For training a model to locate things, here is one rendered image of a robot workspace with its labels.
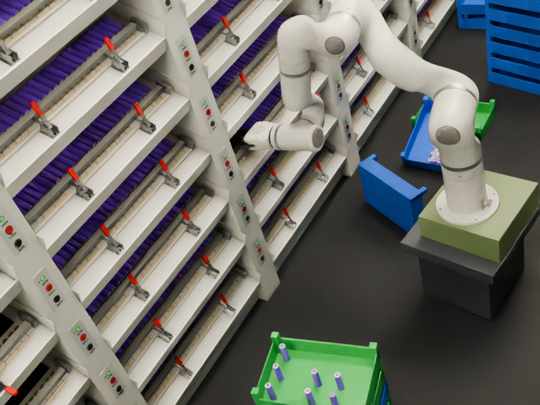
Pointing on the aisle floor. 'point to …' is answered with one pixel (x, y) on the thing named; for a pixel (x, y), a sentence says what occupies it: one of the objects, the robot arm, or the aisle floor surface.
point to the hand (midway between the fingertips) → (240, 136)
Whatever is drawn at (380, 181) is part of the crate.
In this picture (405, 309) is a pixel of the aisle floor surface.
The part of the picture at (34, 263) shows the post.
